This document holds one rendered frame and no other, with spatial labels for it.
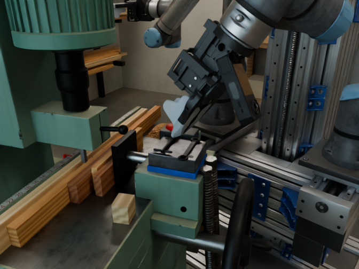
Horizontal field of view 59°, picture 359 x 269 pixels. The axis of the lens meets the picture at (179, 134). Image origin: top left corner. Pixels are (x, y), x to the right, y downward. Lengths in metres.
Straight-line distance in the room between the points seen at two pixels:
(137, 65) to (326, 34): 4.04
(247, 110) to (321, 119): 0.74
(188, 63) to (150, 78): 3.93
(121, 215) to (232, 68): 0.32
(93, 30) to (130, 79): 4.09
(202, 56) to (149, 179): 0.26
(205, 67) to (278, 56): 0.64
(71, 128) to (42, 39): 0.18
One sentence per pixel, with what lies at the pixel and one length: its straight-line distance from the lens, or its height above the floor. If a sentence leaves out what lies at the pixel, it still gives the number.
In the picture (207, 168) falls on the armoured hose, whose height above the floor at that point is 0.97.
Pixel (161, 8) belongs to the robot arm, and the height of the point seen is 1.22.
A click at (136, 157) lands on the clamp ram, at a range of 0.69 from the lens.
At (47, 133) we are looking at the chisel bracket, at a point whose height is 1.02.
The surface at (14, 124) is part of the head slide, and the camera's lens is 0.68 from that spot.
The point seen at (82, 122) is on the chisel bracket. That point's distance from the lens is 0.62.
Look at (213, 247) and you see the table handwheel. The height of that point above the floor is 0.82.
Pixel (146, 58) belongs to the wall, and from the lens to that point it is 4.42.
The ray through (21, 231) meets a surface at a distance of 0.60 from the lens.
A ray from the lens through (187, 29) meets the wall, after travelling 4.07.
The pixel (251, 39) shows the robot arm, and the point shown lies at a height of 1.22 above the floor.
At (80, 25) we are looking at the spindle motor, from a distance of 0.54.
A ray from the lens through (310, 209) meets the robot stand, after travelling 0.99.
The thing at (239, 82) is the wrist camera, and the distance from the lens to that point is 0.50.
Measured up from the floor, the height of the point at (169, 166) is 0.98.
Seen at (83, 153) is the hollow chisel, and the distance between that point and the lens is 0.69.
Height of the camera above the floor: 1.28
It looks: 25 degrees down
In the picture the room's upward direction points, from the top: straight up
